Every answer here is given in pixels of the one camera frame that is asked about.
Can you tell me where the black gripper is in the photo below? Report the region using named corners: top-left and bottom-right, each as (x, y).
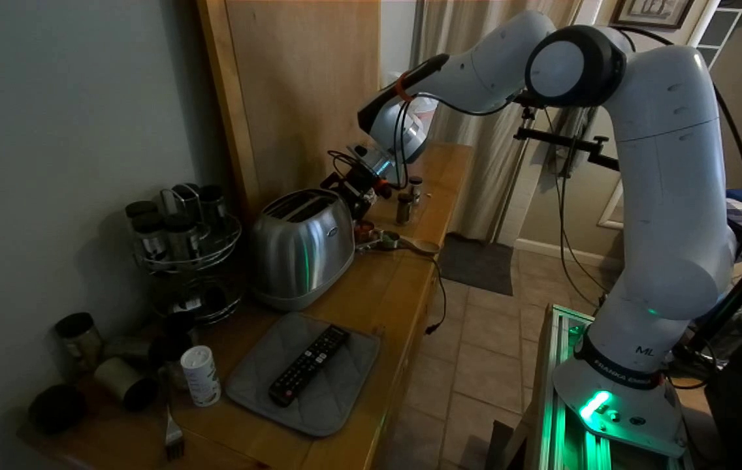
top-left (321, 154), bottom-right (386, 222)

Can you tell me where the metal cup with red candies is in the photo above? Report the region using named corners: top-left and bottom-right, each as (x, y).
top-left (352, 222), bottom-right (382, 254)

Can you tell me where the metal cup with mixed candies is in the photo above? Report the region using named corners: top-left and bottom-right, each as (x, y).
top-left (373, 227), bottom-right (404, 256)

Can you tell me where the metal spice shaker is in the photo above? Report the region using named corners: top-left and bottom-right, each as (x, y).
top-left (394, 190), bottom-right (415, 227)

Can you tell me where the silver toaster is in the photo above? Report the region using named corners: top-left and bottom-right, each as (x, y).
top-left (245, 189), bottom-right (357, 314)

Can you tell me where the wooden back panel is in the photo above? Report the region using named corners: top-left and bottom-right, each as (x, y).
top-left (193, 0), bottom-right (383, 220)

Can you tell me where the dark floor mat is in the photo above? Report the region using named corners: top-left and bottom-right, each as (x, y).
top-left (437, 231), bottom-right (517, 297)

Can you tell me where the beige curtain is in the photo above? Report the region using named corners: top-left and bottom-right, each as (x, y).
top-left (413, 0), bottom-right (603, 245)

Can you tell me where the black remote control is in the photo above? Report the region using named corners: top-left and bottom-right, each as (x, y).
top-left (267, 323), bottom-right (352, 410)

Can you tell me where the grey cutting board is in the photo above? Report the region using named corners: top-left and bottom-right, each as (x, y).
top-left (224, 310), bottom-right (383, 441)

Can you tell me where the white pill bottle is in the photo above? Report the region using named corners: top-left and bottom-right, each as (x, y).
top-left (177, 342), bottom-right (224, 410)

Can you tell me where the lying metal tin can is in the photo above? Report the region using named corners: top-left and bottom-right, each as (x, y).
top-left (92, 354), bottom-right (161, 414)

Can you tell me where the upright metal tin can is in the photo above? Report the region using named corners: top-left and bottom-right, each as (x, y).
top-left (49, 310), bottom-right (105, 374)

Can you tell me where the green lit robot stand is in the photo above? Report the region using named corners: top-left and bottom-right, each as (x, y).
top-left (522, 301), bottom-right (696, 470)

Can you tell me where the black round bowl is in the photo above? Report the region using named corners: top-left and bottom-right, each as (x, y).
top-left (25, 381), bottom-right (92, 440)

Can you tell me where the black power cable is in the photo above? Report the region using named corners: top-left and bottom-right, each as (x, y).
top-left (386, 235), bottom-right (449, 339)

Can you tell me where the wire spice rack with jars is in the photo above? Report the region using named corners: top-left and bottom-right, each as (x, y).
top-left (123, 180), bottom-right (248, 329)

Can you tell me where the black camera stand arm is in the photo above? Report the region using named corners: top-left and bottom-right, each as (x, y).
top-left (511, 121), bottom-right (625, 172)

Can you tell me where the framed wall picture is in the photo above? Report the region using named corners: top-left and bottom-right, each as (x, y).
top-left (609, 0), bottom-right (701, 34)

